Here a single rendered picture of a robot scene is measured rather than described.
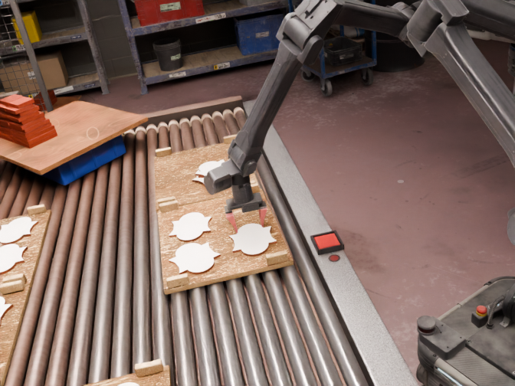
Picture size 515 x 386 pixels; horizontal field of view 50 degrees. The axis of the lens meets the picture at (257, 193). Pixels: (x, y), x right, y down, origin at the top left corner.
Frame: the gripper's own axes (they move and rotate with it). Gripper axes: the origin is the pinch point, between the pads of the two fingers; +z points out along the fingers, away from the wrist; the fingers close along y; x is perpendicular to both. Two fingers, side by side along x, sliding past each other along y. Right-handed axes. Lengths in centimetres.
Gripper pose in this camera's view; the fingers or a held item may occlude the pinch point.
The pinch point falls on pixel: (249, 227)
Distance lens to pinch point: 161.4
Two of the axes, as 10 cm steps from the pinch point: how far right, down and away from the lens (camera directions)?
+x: -1.3, -3.4, 9.3
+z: 1.7, 9.2, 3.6
